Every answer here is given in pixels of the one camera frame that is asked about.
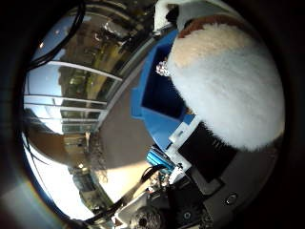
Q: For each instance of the blue plastic container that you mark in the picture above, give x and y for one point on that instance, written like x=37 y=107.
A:
x=158 y=95

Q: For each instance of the blue metal bracket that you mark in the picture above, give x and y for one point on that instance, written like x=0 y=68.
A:
x=157 y=158

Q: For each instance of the white brown spotted dog plush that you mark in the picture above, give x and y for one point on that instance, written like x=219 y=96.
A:
x=228 y=89

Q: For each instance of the white window frame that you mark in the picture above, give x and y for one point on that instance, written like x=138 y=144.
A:
x=79 y=67

